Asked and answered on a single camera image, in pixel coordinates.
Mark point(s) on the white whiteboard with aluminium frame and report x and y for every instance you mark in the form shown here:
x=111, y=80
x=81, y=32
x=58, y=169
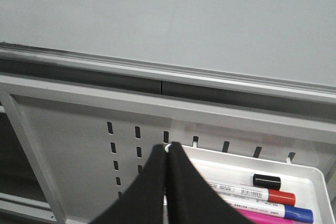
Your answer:
x=278, y=47

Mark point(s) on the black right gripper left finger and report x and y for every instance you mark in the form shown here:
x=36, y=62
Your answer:
x=142, y=202

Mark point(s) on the red capped whiteboard marker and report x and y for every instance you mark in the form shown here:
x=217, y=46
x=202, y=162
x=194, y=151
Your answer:
x=246, y=191

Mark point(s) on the white metal pegboard stand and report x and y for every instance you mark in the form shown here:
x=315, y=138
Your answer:
x=86, y=144

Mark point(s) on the blue capped whiteboard marker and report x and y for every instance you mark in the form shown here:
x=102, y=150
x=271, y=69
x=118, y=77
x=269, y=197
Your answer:
x=270, y=208

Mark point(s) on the white upper plastic tray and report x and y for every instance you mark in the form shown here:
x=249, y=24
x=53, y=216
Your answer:
x=307, y=183

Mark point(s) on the black marker cap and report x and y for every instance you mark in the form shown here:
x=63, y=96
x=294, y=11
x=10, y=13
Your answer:
x=267, y=181

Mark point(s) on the pink whiteboard eraser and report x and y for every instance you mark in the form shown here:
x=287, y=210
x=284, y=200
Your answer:
x=263, y=218

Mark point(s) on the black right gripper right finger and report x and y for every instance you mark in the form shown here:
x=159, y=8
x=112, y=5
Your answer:
x=190, y=199

